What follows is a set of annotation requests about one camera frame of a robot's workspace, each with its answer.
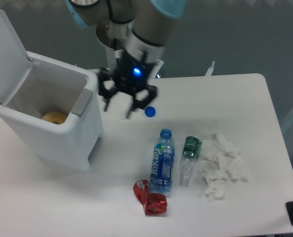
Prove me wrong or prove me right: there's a bagel inside trash can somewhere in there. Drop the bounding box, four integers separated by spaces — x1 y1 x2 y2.
41 112 67 124

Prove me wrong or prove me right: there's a blue bottle cap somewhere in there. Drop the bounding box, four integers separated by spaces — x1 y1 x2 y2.
145 106 156 118

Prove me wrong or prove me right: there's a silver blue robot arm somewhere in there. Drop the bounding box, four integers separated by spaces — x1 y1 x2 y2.
66 0 187 119

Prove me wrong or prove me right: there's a crumpled red plastic wrapper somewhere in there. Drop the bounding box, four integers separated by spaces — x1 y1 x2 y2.
133 180 167 216

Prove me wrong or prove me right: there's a white plastic trash can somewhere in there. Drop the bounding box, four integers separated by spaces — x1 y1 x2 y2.
0 10 104 170

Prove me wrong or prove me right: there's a clear green-label plastic bottle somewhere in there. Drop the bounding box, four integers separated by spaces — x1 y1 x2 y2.
179 132 202 187

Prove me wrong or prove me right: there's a blue plastic drink bottle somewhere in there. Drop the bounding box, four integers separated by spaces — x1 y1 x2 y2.
149 128 175 196

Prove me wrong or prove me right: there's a crumpled white tissue lower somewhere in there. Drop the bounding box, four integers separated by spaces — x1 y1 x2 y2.
203 169 226 201

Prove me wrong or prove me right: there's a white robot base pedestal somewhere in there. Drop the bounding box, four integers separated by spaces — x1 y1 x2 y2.
96 20 134 71

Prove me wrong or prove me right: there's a crumpled white tissue upper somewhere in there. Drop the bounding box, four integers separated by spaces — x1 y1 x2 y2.
200 129 248 184

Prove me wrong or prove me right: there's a white table bracket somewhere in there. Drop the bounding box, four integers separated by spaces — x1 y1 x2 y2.
150 59 164 79

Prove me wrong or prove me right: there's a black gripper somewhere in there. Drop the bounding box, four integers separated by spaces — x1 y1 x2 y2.
97 49 159 119

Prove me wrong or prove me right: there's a white bottle cap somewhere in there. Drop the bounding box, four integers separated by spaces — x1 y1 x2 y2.
119 112 128 120

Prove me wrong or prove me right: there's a crumpled white tissue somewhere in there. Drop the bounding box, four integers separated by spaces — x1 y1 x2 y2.
203 169 226 201
200 129 248 184

